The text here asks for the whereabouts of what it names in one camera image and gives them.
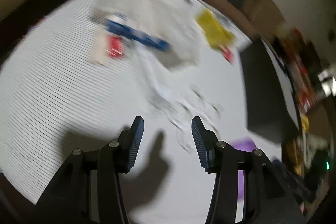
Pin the white plastic bag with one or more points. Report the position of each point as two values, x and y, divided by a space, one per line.
167 27

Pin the grey storage box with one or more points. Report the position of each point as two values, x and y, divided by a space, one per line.
271 109

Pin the yellow snack packet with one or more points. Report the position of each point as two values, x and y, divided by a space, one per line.
217 36

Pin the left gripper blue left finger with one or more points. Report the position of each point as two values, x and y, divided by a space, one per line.
130 141

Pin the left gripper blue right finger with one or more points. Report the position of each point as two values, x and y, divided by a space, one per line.
205 143

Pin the red sauce packet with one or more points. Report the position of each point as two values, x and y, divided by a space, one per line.
114 47

